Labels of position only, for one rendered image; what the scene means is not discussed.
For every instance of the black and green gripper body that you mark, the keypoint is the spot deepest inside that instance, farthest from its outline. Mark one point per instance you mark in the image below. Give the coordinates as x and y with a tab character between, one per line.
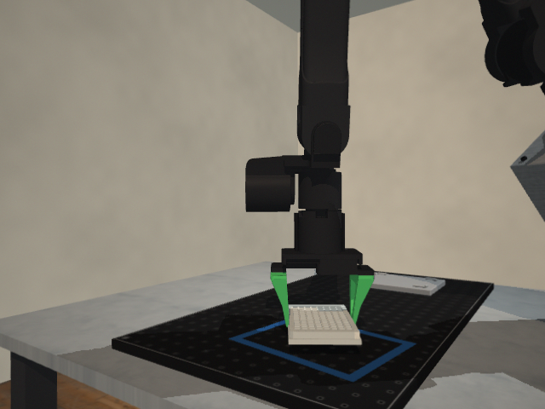
319	246

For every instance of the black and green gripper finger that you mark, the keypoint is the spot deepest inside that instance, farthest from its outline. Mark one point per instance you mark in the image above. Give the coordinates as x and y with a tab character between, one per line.
363	284
279	281

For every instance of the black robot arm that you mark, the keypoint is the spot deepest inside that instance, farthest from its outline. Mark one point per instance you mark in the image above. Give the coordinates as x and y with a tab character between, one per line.
515	54

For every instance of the white well plate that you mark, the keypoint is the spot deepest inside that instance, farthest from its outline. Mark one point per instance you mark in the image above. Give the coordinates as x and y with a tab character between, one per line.
322	324

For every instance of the blue rectangular tape outline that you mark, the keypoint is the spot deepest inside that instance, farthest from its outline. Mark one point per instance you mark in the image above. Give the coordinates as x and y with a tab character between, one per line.
352	377

